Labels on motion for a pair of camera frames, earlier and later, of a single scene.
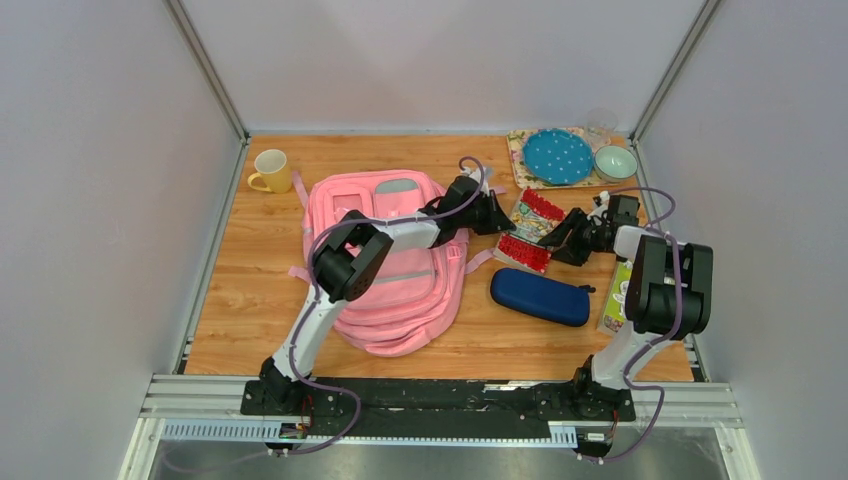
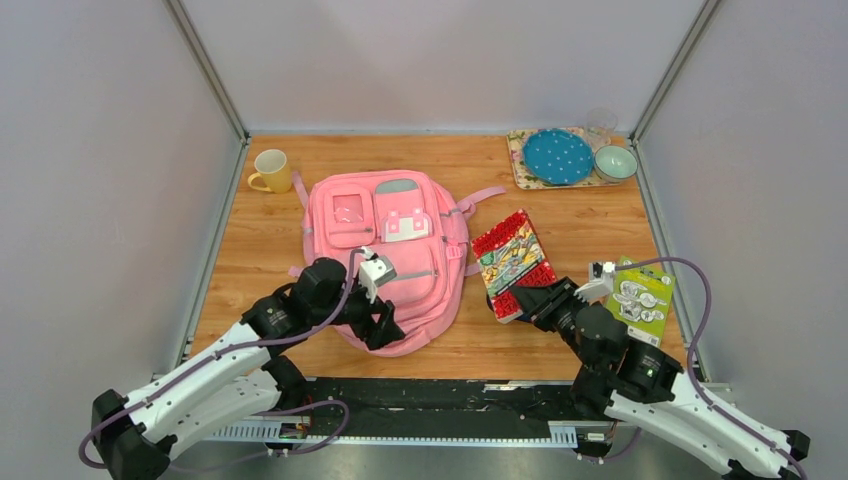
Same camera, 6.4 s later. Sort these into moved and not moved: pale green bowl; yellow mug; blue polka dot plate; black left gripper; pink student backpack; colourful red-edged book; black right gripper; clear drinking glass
Moved: colourful red-edged book; black left gripper; black right gripper
Not moved: blue polka dot plate; clear drinking glass; pink student backpack; pale green bowl; yellow mug
